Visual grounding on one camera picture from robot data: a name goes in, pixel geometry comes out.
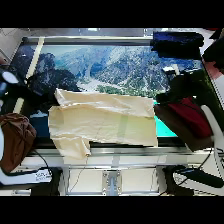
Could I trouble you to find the cream shirt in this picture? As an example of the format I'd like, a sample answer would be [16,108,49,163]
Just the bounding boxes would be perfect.
[47,87,160,161]

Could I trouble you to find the dark brown garment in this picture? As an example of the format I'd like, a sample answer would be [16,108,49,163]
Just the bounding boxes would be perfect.
[153,102,214,153]

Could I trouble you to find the red garment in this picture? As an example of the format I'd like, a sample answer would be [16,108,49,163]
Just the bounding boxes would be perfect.
[167,96,214,140]

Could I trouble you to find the dark blue garment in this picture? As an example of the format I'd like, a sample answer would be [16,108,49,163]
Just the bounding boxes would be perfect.
[149,31,205,61]

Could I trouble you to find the silver frame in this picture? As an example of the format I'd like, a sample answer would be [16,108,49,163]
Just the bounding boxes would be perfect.
[0,35,224,197]

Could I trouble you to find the black cable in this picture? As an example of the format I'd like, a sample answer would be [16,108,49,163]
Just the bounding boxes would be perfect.
[32,148,55,176]
[175,148,215,188]

